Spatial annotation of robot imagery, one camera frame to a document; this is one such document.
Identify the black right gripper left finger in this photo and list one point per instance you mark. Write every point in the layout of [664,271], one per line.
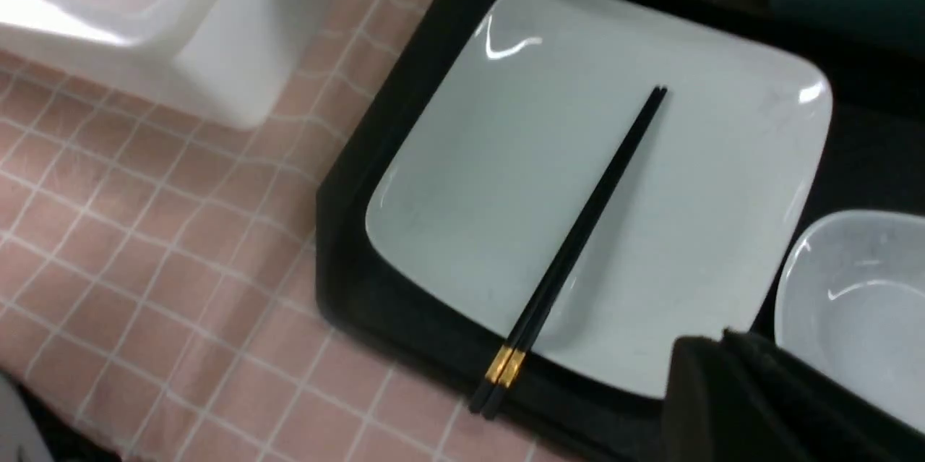
[712,411]

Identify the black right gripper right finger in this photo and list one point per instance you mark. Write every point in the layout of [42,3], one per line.
[827,420]

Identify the black chopstick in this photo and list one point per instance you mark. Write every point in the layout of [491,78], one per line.
[571,238]
[585,245]

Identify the white square rice plate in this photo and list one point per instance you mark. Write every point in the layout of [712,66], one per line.
[489,180]

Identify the white bowl on tray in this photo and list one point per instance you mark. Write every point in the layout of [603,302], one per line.
[850,303]

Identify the pink checkered tablecloth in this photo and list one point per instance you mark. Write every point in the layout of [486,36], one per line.
[158,270]

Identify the large white plastic bin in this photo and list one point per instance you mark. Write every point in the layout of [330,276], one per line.
[224,60]

